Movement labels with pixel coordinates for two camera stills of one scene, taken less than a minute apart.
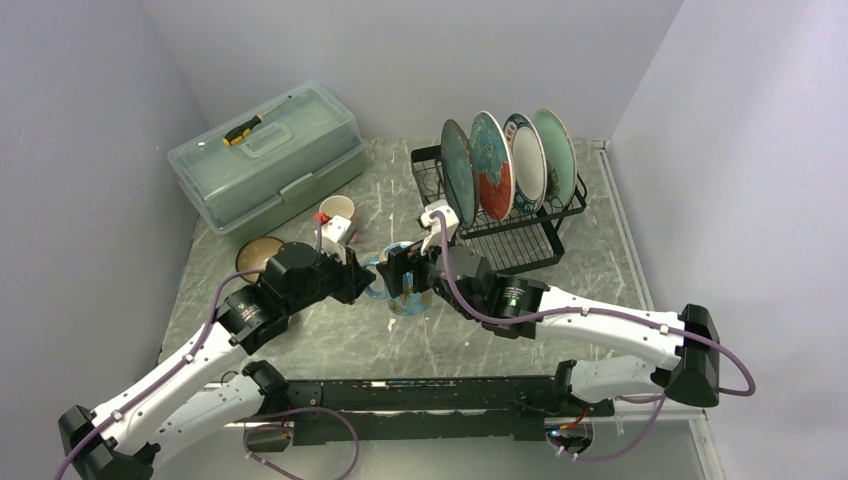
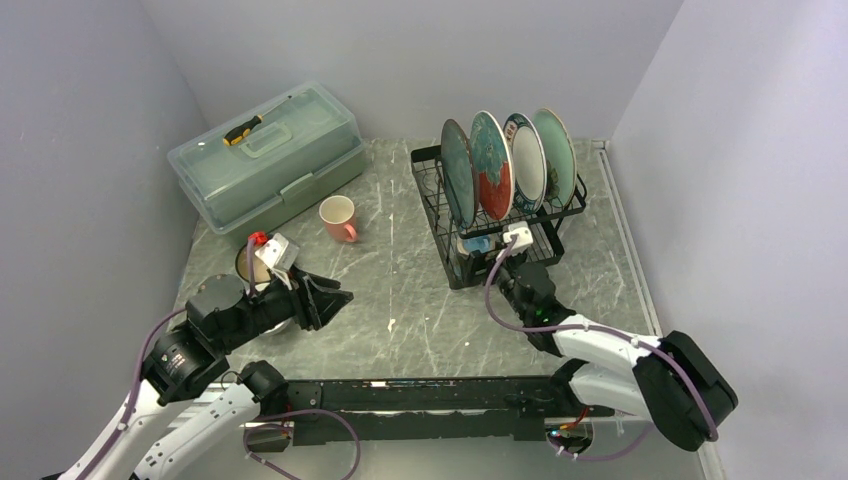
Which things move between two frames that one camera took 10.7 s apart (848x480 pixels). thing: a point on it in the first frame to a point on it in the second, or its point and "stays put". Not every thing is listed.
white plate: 529,163 stays put
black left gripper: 353,276 to 316,299
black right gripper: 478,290 to 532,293
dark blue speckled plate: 461,171 stays put
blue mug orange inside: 410,302 to 482,243
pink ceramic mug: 339,205 stays put
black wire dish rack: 516,243 stays put
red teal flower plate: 493,164 stays put
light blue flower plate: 560,159 stays put
